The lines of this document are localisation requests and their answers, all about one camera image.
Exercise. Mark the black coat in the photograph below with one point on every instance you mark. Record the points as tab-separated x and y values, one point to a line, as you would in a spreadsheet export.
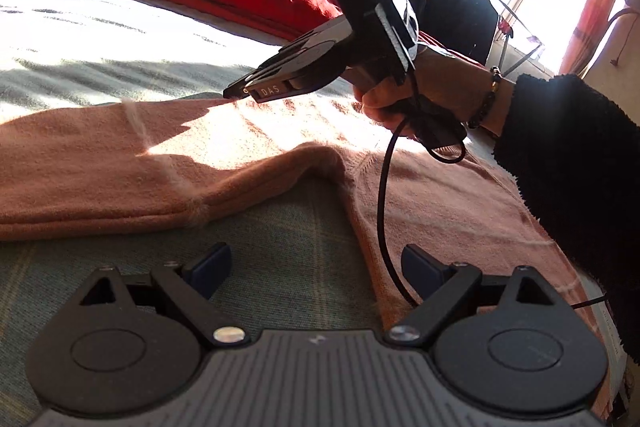
460	27

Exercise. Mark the person's right forearm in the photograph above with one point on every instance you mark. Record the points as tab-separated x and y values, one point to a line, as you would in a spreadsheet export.
575	182

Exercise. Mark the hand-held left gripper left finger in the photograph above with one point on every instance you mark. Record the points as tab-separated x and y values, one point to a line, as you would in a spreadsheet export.
212	269

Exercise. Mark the orange knit sweater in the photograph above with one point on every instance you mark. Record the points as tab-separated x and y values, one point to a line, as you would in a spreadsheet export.
100	167

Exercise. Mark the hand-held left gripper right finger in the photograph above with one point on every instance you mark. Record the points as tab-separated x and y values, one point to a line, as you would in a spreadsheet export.
422	269

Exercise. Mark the person's right hand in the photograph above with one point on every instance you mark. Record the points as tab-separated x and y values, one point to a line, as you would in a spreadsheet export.
450	82

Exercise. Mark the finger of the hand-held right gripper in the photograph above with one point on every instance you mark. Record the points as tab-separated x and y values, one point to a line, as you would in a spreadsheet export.
270	82

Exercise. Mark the small red hanging garments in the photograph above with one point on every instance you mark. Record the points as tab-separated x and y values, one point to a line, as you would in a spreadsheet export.
506	29

